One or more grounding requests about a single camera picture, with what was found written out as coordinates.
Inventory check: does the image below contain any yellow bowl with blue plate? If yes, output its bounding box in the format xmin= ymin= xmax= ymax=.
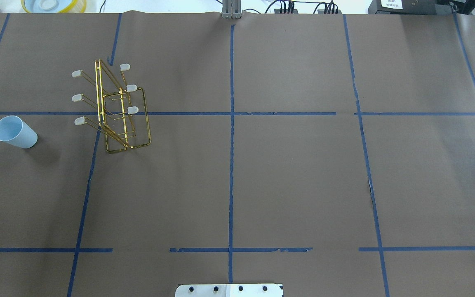
xmin=21 ymin=0 xmax=87 ymax=14

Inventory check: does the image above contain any gold wire cup holder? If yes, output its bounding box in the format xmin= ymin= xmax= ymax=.
xmin=71 ymin=59 xmax=152 ymax=154

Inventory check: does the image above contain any light blue plastic cup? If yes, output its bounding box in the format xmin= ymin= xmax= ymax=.
xmin=0 ymin=116 xmax=38 ymax=149

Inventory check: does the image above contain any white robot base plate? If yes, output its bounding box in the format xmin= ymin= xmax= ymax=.
xmin=175 ymin=283 xmax=284 ymax=297

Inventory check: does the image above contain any aluminium frame post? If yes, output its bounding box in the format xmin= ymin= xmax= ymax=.
xmin=220 ymin=0 xmax=242 ymax=19

